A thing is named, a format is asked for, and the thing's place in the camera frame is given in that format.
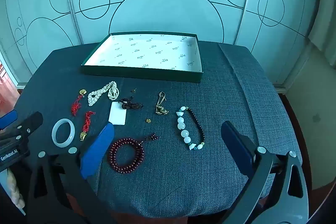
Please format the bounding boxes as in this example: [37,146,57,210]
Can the red cord gold charm bracelet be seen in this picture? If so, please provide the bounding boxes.
[71,89,88,117]

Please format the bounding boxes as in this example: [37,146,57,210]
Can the white jade dark bead bracelet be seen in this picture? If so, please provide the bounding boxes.
[175,105,206,151]

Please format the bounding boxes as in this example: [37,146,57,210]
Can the white pearl necklace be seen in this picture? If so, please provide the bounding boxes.
[87,80,120,107]

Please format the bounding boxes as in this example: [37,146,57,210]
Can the gold chain necklace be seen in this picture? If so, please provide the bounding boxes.
[155,91,170,115]

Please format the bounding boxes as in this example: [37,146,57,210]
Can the person's left hand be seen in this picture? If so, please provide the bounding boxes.
[6,169,25,209]

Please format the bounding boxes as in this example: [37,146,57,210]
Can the white jade bangle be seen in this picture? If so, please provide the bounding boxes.
[51,118,75,148]

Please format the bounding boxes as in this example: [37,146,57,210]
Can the dark red bead mala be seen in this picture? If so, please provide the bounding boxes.
[107,133,159,174]

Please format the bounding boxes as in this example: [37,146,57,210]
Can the white jade rectangular pendant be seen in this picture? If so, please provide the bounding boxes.
[108,102,126,126]

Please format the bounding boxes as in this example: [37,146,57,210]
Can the blue grey fabric ottoman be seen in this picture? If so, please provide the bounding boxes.
[14,42,302,218]

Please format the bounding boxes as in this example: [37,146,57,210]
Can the green shallow box tray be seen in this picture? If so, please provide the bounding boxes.
[81,31,203,83]

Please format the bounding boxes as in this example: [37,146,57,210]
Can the white wardrobe sliding doors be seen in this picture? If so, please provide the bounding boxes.
[1,0,319,86]

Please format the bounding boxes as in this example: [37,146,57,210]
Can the dark braided pendant cord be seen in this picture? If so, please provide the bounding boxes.
[118,95,144,111]

